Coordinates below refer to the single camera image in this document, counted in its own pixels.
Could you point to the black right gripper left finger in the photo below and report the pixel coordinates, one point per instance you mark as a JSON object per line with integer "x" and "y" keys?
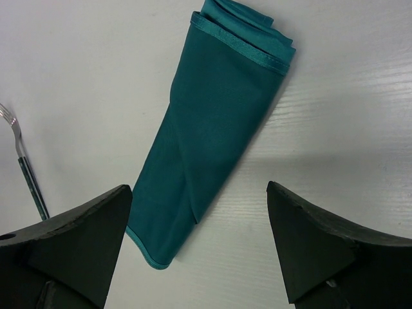
{"x": 66, "y": 261}

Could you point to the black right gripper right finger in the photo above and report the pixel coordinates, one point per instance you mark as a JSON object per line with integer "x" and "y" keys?
{"x": 330, "y": 262}

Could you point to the teal handled fork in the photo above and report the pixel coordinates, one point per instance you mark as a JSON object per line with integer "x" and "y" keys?
{"x": 25, "y": 164}

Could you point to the teal cloth napkin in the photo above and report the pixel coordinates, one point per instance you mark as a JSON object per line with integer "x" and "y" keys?
{"x": 232, "y": 65}

